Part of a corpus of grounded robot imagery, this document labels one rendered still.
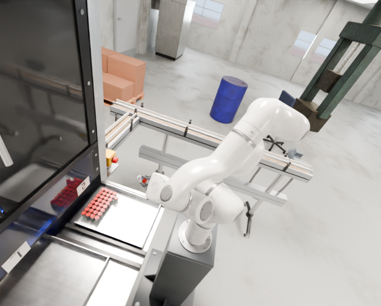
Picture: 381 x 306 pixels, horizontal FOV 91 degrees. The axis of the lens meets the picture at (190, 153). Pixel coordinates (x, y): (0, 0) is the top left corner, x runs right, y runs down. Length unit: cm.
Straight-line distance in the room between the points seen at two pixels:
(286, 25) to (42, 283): 1065
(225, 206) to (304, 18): 1035
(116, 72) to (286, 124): 354
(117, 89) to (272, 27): 834
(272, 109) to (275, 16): 1001
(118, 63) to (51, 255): 330
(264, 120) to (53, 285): 97
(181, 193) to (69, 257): 66
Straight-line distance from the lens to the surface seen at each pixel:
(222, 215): 78
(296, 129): 71
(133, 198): 116
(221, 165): 55
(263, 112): 59
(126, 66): 381
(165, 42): 756
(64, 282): 101
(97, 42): 85
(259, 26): 1050
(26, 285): 105
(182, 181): 51
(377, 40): 539
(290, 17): 1068
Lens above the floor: 183
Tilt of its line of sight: 38 degrees down
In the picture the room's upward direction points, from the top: 18 degrees clockwise
